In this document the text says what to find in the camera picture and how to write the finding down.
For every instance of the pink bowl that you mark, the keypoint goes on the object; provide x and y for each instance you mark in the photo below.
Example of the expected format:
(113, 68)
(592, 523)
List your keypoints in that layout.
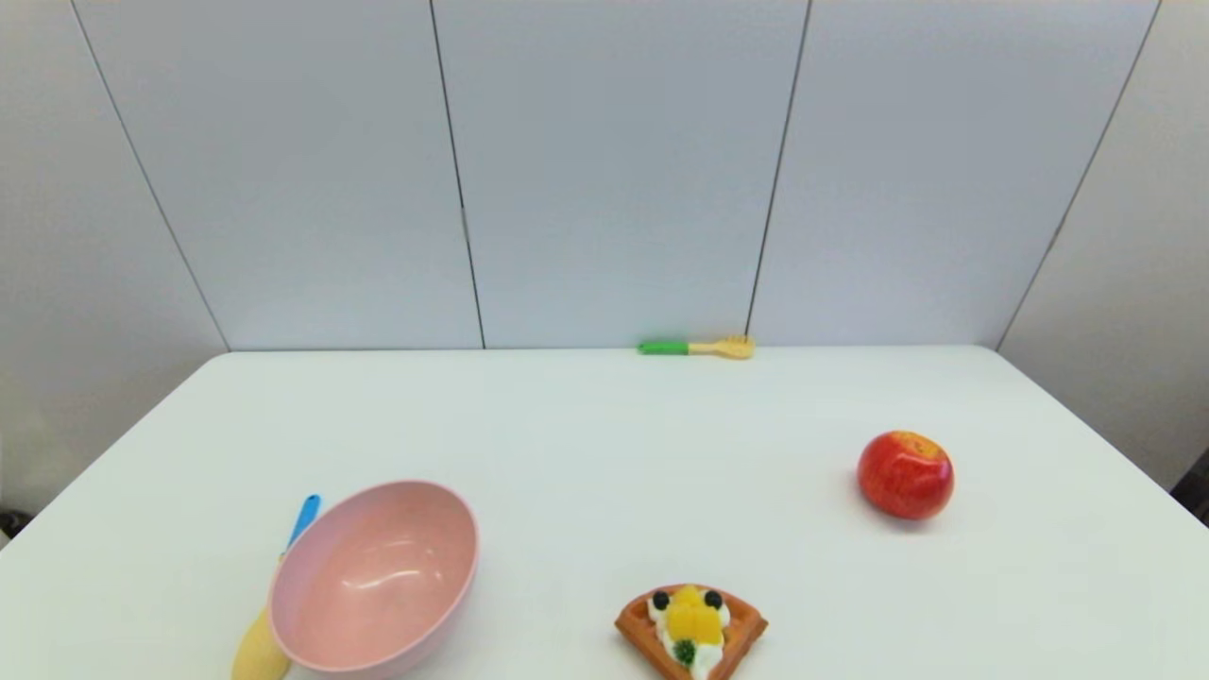
(378, 586)

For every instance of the dark object beside table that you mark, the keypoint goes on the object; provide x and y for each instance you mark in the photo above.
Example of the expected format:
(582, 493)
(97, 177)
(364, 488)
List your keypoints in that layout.
(1195, 491)

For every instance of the red apple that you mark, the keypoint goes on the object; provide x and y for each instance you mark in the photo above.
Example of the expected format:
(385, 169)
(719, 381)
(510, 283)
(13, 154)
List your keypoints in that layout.
(905, 475)

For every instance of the dark object on floor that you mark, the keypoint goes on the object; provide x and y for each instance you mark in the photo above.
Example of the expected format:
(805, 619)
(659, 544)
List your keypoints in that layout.
(11, 522)

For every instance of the waffle with fruit topping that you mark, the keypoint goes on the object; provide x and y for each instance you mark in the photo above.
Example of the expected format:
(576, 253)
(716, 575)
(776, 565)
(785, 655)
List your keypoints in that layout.
(692, 628)

